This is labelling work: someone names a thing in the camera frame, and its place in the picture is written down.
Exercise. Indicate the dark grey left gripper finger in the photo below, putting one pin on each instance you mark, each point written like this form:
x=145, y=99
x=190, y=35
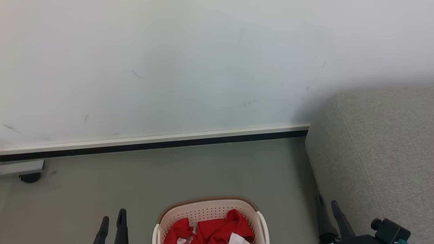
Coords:
x=102, y=232
x=121, y=228

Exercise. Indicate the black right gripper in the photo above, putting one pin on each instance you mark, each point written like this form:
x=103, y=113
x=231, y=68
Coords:
x=390, y=234

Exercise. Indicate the red garment with letter print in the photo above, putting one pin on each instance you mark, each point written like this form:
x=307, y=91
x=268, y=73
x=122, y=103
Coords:
x=181, y=230

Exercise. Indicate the red garment with white striped trim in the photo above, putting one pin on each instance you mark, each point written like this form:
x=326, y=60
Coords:
x=220, y=230

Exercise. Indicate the grey fabric sofa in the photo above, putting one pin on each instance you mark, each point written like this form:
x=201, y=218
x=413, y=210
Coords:
x=379, y=152

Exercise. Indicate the cream perforated laundry basket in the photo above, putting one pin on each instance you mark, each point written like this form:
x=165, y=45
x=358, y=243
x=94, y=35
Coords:
x=203, y=210

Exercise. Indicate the black caster wheel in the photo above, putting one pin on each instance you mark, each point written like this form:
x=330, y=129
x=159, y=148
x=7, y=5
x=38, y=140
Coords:
x=30, y=177

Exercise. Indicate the black and white baseboard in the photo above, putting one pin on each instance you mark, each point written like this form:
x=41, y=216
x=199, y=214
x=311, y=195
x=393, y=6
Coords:
x=152, y=143

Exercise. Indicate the grey furniture base bar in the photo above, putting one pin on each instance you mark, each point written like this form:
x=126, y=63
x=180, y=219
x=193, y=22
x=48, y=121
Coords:
x=20, y=166

